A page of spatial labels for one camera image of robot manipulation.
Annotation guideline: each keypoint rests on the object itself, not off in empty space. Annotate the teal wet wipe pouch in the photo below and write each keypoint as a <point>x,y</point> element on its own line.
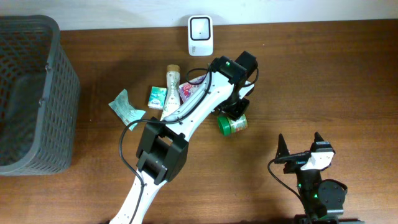
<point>124,110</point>

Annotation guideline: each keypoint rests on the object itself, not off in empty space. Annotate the white green tube brown cap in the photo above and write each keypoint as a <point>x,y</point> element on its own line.
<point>172,101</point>

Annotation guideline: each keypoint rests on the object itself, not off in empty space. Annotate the grey plastic mesh basket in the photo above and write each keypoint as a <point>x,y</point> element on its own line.
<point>39,98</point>

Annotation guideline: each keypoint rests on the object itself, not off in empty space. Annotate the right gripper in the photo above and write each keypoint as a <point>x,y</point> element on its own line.
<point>282,155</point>

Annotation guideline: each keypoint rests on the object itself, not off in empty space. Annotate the small teal tissue pack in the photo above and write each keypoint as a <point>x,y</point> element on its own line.
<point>157,98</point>

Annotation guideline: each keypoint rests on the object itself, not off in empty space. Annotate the green orange snack packet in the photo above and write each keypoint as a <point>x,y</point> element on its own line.
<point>228,126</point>

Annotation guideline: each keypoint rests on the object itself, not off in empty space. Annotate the purple white tissue pack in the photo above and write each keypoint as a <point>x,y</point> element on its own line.
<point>186,90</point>

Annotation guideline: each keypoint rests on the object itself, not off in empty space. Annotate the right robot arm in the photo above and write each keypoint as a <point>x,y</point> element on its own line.
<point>322,199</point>

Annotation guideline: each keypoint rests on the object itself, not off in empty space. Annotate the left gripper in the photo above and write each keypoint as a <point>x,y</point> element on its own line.
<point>237,111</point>

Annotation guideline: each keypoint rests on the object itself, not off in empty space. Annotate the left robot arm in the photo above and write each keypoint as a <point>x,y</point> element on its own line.
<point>163,148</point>

